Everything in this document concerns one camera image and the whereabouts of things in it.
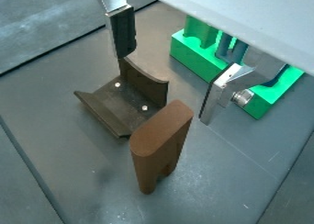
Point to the green square peg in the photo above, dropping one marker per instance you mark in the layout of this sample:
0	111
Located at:
201	31

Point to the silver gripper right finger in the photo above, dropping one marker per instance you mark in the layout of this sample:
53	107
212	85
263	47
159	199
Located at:
257	70

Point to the dark blue hexagon peg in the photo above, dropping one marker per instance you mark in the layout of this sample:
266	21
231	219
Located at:
231	49

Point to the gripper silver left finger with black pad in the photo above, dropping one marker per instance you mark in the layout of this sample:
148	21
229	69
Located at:
120	22

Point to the brown square-circle peg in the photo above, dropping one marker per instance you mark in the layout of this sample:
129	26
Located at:
156	143

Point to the green shape sorter board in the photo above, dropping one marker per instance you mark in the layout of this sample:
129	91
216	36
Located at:
203	63

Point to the black curved holder stand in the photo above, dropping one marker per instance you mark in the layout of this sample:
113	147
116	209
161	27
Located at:
124	102

